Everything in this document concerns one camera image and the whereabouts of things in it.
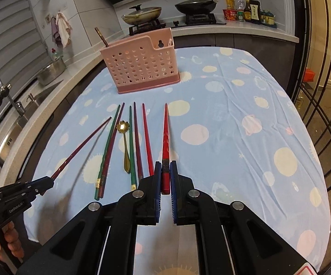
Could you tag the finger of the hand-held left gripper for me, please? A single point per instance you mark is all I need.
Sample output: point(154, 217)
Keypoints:
point(40, 182)
point(43, 191)

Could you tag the gold flower spoon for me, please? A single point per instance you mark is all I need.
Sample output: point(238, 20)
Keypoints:
point(122, 126)

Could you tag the slim dark sauce bottle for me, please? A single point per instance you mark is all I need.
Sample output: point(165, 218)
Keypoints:
point(247, 10)

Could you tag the blue planet print tablecloth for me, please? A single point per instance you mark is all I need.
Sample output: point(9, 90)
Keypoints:
point(225, 120)

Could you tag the beige pan with lid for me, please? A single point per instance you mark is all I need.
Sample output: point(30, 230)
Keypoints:
point(142, 14)

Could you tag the black framed glass door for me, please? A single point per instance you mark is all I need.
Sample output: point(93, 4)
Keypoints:
point(326, 106)

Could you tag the yellow packet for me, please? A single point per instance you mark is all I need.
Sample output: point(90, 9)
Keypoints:
point(230, 2)

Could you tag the black gas stove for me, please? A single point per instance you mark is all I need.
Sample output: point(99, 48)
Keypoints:
point(168, 24)

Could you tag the person's left hand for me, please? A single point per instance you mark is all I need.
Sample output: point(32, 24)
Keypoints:
point(10, 237)

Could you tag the dark red chopstick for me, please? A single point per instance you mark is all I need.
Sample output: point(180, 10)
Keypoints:
point(82, 146)
point(113, 149)
point(137, 143)

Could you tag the white hanging towel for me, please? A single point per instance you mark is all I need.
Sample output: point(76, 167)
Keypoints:
point(64, 28)

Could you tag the large dark sauce bottle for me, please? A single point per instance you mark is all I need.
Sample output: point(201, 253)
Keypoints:
point(255, 11)

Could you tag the dark seasoning jars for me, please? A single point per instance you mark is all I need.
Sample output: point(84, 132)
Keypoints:
point(268, 17)

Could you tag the steel sink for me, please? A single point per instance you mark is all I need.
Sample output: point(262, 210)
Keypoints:
point(13, 137)

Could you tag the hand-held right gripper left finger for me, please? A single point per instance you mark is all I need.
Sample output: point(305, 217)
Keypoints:
point(158, 194)

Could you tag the chrome faucet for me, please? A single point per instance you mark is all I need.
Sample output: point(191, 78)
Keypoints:
point(12, 100)

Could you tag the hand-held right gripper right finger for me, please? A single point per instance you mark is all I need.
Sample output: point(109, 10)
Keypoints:
point(173, 200)

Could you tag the red instant noodle cup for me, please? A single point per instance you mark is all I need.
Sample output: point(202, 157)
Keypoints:
point(230, 15)

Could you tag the dish soap bottle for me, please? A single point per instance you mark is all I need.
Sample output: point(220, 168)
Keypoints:
point(56, 53)

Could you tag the pink hanging towel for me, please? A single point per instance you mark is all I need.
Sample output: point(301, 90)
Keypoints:
point(55, 33)

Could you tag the steel basin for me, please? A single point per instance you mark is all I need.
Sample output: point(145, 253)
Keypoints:
point(50, 71)

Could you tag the black wok with lid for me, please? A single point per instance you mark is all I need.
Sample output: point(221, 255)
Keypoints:
point(195, 5)

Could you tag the green chopstick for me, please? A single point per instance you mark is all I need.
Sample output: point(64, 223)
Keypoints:
point(131, 149)
point(108, 151)

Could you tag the pink perforated utensil holder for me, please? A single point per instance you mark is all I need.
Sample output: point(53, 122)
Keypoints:
point(139, 66)

